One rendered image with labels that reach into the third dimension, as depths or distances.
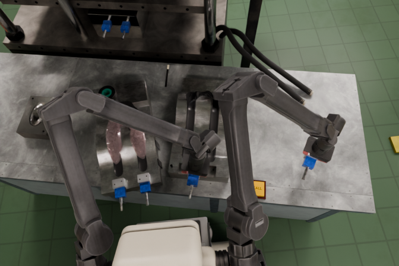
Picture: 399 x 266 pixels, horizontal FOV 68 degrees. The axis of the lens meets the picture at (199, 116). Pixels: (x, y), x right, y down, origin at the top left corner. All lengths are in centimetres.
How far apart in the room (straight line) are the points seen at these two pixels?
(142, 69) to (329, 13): 206
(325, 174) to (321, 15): 198
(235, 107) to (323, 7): 258
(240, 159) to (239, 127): 8
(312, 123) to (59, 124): 74
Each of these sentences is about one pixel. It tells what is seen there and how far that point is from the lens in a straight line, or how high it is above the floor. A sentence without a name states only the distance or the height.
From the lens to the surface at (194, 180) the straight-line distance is 121.
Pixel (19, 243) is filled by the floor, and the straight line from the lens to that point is 249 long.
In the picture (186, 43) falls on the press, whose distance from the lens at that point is 176.
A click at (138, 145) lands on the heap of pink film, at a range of 135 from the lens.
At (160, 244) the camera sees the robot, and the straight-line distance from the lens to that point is 78.
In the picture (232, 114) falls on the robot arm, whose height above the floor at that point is 147.
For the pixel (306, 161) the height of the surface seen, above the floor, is 95.
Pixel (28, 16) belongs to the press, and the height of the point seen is 78.
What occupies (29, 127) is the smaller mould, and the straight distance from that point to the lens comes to 162.
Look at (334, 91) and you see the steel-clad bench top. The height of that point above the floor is 80.
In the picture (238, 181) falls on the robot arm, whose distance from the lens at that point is 80.
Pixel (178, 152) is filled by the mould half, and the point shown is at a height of 89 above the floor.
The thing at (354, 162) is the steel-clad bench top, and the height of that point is 80.
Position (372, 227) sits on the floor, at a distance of 239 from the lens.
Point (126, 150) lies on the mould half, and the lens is 138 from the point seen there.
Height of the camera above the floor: 213
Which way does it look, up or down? 64 degrees down
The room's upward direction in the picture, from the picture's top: 5 degrees counter-clockwise
